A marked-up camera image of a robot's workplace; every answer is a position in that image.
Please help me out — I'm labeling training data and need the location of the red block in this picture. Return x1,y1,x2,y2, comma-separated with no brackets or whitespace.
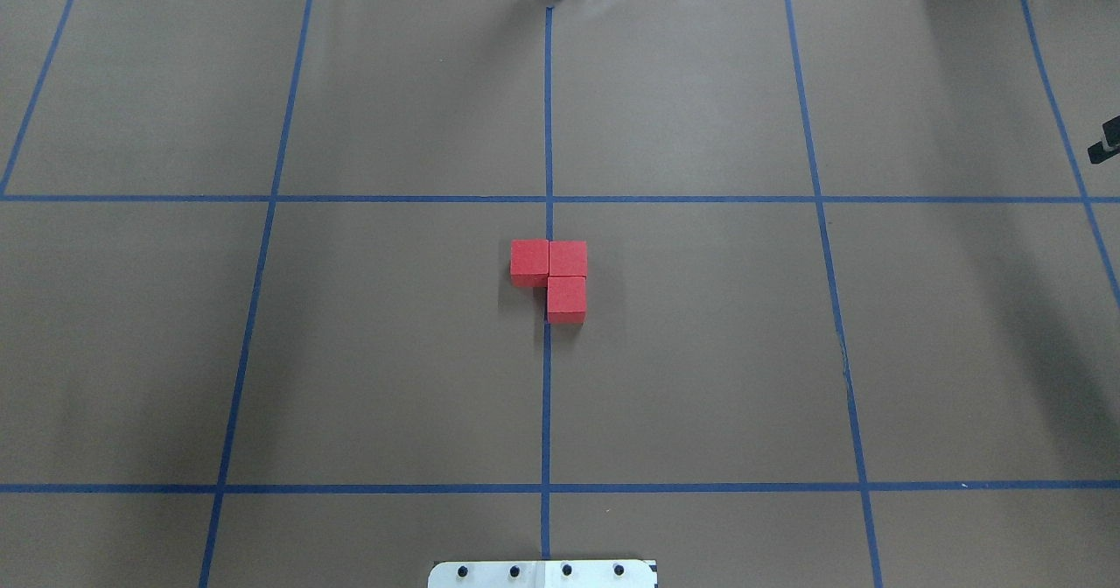
545,276,588,325
549,241,589,278
508,240,550,288

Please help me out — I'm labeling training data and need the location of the brown paper table mat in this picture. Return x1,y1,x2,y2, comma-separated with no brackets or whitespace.
1,0,1117,587

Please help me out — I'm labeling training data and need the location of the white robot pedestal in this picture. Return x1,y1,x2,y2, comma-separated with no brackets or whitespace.
427,559,659,587

